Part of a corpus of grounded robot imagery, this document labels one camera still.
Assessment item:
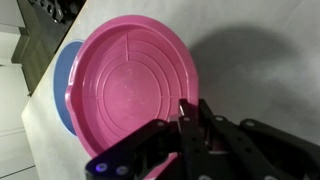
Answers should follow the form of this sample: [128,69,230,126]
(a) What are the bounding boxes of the blue plastic bowl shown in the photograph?
[53,39,86,137]

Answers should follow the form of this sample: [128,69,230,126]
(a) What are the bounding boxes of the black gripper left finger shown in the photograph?
[84,118,183,180]

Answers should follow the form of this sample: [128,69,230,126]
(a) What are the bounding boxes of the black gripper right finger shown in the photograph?
[178,97,320,180]

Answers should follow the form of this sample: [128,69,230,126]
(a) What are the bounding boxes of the pink round plastic lid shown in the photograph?
[64,14,200,180]

